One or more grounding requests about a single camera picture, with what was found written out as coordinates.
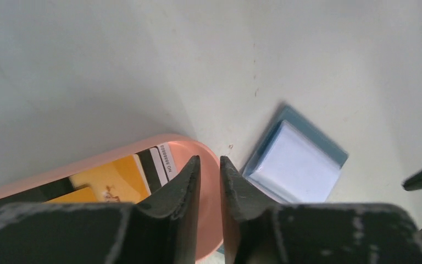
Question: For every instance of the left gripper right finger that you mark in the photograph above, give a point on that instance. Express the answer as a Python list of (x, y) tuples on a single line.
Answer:
[(257, 229)]

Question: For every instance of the yellow black credit card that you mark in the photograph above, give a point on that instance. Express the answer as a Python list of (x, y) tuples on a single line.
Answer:
[(128, 179)]

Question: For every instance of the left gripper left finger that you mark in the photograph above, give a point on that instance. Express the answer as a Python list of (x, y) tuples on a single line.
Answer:
[(160, 229)]

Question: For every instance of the blue leather card holder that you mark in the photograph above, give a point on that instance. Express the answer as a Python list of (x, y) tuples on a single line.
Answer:
[(295, 162)]

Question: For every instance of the pink oval tray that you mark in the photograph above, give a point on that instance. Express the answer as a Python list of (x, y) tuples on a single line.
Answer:
[(209, 226)]

